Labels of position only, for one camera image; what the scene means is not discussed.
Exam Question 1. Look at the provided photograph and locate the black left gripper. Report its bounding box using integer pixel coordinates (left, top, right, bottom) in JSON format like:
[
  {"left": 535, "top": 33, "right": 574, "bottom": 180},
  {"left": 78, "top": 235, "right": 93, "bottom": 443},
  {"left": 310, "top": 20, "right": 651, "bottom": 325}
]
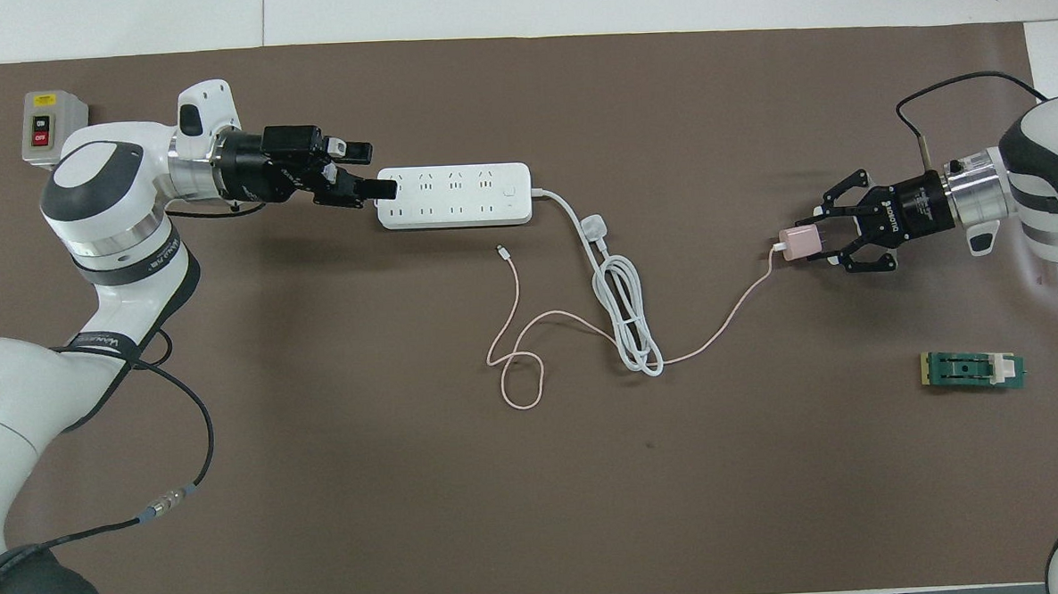
[{"left": 219, "top": 121, "right": 398, "bottom": 213}]

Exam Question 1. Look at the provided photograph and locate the grey on-off switch box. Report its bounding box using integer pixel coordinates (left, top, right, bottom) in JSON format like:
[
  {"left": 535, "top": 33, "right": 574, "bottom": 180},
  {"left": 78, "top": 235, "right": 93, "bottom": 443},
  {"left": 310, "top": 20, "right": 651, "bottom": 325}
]
[{"left": 19, "top": 88, "right": 93, "bottom": 167}]

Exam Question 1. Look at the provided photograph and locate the white power strip cord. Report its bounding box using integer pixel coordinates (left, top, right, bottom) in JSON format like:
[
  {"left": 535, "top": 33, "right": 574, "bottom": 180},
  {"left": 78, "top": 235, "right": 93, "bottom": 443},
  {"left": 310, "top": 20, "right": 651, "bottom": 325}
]
[{"left": 531, "top": 182, "right": 666, "bottom": 383}]

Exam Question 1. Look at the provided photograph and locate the pink charging cable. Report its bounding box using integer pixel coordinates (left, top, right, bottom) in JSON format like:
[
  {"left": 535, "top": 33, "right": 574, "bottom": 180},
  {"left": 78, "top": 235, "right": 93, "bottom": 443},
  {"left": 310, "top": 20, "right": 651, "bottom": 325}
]
[{"left": 481, "top": 232, "right": 793, "bottom": 413}]

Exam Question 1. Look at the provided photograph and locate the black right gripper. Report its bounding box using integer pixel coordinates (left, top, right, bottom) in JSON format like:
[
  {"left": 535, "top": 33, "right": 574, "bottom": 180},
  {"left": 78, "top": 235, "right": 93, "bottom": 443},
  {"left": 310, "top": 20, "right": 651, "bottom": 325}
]
[{"left": 809, "top": 165, "right": 957, "bottom": 276}]

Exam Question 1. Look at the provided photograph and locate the green knife switch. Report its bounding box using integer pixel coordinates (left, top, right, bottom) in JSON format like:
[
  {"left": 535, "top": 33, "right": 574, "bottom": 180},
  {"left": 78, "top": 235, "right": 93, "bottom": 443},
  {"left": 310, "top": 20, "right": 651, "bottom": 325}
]
[{"left": 920, "top": 348, "right": 1028, "bottom": 396}]

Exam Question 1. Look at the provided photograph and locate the brown table mat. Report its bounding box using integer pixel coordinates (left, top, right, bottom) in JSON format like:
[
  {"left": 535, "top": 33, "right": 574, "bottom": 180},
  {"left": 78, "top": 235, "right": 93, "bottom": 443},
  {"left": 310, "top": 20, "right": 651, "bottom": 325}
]
[{"left": 0, "top": 12, "right": 1058, "bottom": 594}]

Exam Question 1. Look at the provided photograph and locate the white power strip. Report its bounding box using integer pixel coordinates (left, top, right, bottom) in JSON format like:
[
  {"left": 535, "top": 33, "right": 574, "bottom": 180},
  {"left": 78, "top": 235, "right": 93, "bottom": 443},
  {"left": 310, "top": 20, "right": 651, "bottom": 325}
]
[{"left": 375, "top": 161, "right": 535, "bottom": 232}]

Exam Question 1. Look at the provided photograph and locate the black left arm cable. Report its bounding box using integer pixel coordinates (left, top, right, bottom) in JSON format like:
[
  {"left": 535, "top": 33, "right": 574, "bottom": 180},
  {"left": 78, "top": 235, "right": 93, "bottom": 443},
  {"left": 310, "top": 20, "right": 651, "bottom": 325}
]
[{"left": 0, "top": 325, "right": 222, "bottom": 575}]

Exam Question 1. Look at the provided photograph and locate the pink charger adapter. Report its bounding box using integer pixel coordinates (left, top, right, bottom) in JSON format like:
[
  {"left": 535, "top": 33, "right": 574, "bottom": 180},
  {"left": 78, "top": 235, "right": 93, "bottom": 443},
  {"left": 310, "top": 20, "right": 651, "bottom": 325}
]
[{"left": 777, "top": 223, "right": 826, "bottom": 263}]

